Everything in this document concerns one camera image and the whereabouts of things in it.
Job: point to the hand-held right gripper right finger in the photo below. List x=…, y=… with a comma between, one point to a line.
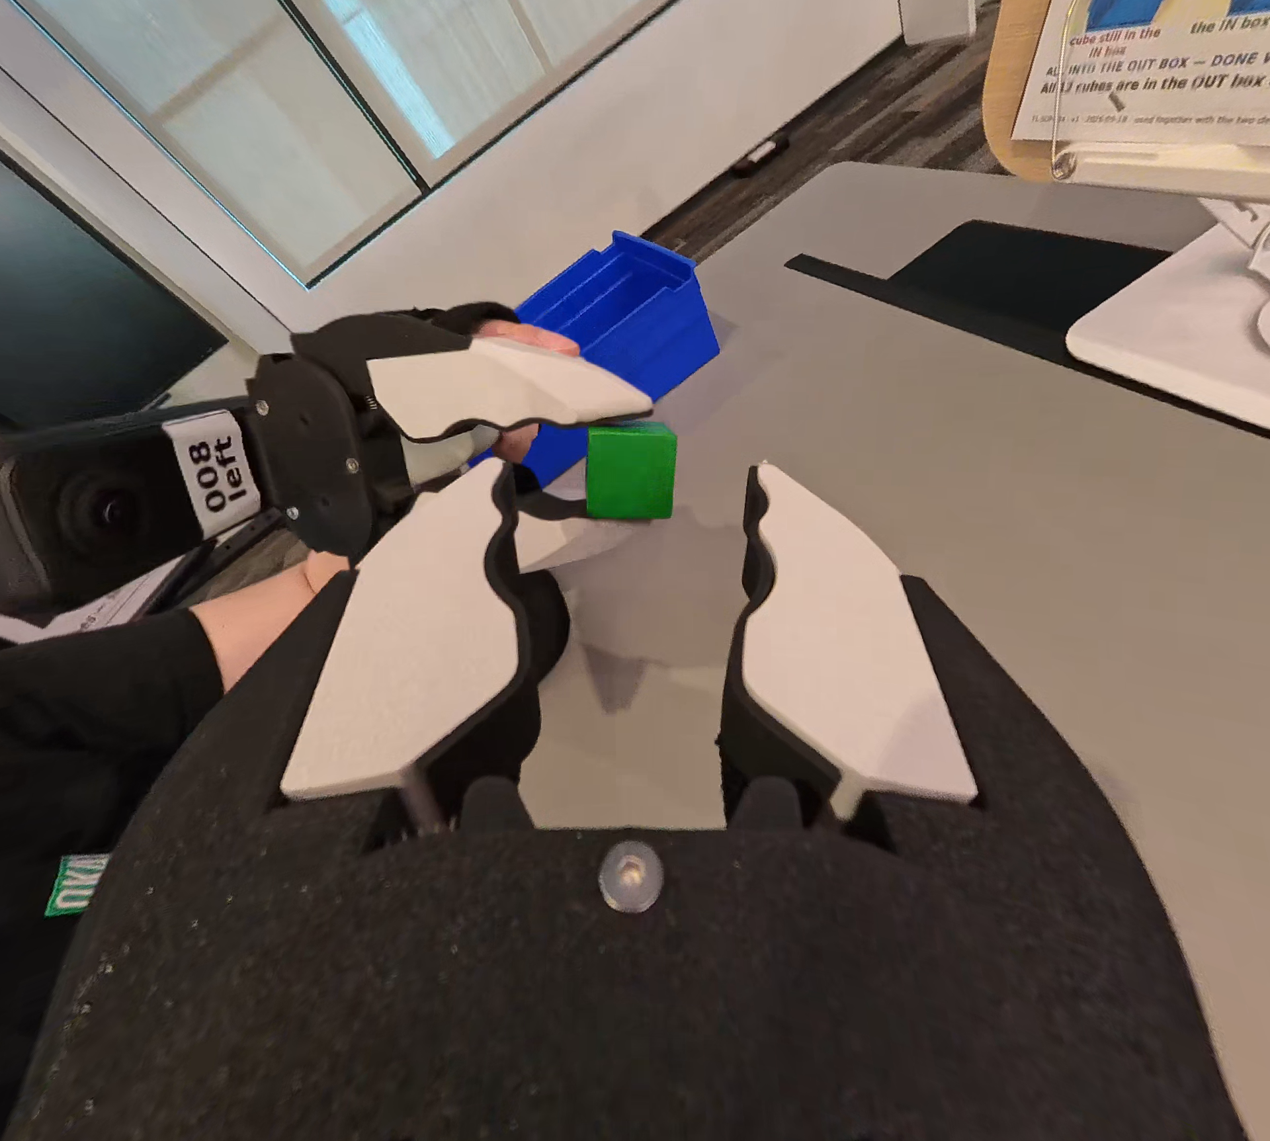
x=843, y=666

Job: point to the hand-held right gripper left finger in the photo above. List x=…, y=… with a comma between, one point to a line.
x=417, y=655

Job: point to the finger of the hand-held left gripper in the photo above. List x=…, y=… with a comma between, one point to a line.
x=565, y=536
x=496, y=388

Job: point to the green wooden cube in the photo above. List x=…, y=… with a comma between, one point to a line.
x=630, y=471

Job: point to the blue plastic bin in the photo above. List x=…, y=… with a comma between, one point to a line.
x=635, y=317

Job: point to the person's left hand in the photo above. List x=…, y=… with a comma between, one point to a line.
x=532, y=340

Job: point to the black framed marker sign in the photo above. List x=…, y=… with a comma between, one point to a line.
x=89, y=605

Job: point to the dark panel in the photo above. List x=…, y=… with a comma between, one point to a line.
x=80, y=308

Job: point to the black floor outlet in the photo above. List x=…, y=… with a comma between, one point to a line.
x=759, y=154

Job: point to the large grid window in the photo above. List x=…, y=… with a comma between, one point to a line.
x=346, y=19

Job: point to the black desk inlay plate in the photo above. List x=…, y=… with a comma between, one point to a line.
x=993, y=288

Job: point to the green clothing patch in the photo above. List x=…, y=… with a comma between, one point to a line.
x=74, y=888

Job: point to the white stand base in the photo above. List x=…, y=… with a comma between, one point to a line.
x=1170, y=338

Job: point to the wooden display board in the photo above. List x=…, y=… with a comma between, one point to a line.
x=1007, y=19

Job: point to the printed instruction sheet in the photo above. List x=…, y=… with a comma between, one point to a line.
x=1150, y=19

